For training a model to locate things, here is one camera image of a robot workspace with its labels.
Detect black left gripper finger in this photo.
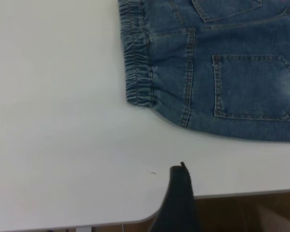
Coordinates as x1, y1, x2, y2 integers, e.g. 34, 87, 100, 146
147, 161, 205, 232

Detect blue denim shorts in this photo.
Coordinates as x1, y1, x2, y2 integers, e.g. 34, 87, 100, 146
117, 0, 290, 143

